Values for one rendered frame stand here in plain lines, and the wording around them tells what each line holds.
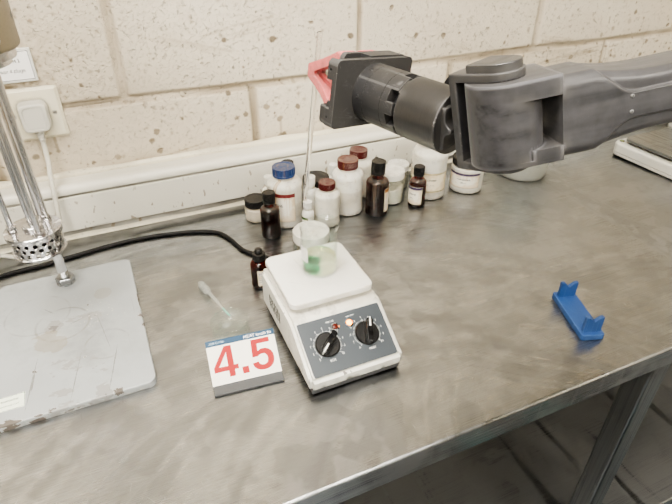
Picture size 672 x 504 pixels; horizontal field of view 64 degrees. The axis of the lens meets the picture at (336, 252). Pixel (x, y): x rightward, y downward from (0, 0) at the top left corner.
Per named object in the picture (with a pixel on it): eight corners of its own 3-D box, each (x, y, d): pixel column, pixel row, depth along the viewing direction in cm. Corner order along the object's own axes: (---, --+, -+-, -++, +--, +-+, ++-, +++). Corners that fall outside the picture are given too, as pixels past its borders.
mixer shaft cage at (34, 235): (69, 256, 69) (1, 54, 55) (10, 269, 66) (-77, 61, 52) (67, 230, 74) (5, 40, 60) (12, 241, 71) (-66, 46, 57)
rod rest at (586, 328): (603, 339, 76) (610, 320, 74) (580, 341, 76) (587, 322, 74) (571, 295, 85) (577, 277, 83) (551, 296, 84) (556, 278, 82)
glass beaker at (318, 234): (327, 286, 73) (327, 236, 68) (293, 275, 75) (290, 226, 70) (347, 263, 77) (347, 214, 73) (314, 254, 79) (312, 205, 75)
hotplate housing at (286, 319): (402, 368, 72) (406, 323, 67) (310, 399, 67) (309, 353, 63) (335, 276, 89) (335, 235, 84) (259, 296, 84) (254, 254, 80)
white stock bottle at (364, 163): (372, 199, 110) (374, 154, 105) (345, 200, 110) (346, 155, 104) (368, 186, 115) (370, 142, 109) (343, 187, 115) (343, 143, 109)
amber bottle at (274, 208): (283, 238, 98) (280, 195, 93) (263, 241, 97) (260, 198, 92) (279, 228, 101) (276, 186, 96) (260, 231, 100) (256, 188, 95)
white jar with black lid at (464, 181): (453, 177, 119) (457, 147, 115) (484, 183, 116) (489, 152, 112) (445, 190, 114) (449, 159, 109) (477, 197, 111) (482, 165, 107)
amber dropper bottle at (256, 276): (248, 285, 87) (244, 249, 83) (259, 276, 89) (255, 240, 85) (263, 291, 85) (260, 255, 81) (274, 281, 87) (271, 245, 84)
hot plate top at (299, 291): (374, 289, 73) (375, 284, 72) (291, 312, 69) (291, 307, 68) (339, 245, 82) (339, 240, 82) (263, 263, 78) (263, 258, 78)
